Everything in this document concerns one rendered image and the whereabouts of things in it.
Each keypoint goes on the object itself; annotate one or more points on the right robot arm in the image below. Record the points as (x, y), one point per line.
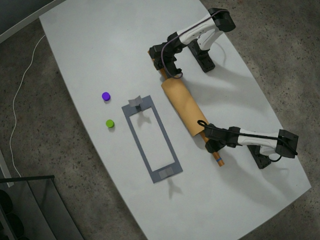
(214, 26)

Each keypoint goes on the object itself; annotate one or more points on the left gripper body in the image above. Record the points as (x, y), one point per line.
(213, 146)

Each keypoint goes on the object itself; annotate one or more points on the grey rectangular frame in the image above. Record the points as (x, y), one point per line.
(136, 105)

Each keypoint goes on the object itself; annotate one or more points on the green cylinder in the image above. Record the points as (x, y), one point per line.
(110, 123)

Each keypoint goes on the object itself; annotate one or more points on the tan stepped cylindrical bar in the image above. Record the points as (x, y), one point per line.
(186, 107)

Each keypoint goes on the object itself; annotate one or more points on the purple cylinder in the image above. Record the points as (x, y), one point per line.
(106, 96)

